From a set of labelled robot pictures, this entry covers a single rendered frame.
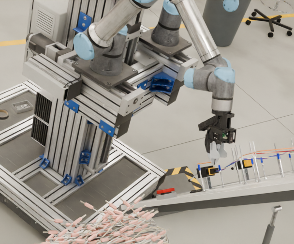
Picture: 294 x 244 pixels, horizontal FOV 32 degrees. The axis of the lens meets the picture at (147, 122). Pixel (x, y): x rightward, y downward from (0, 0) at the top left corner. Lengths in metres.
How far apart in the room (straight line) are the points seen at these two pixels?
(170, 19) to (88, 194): 1.14
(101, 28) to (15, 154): 1.39
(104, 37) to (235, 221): 0.99
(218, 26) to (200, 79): 3.60
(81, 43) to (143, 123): 2.01
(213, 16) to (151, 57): 2.75
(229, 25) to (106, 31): 3.48
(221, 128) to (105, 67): 0.68
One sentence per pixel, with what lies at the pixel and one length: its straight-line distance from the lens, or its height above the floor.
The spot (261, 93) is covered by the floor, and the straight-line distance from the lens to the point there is 5.05.
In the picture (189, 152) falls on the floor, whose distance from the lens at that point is 3.96.
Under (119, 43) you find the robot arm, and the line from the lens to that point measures 2.27.
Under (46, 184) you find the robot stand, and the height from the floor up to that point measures 0.21.
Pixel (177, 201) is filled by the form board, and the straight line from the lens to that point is 1.75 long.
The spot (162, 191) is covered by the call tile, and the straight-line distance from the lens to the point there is 1.89.
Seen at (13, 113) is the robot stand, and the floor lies 0.21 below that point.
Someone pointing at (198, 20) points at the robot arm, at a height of 1.60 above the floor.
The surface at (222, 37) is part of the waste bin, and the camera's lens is 5.54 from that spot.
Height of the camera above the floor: 2.39
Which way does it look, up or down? 36 degrees down
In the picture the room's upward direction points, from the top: 17 degrees clockwise
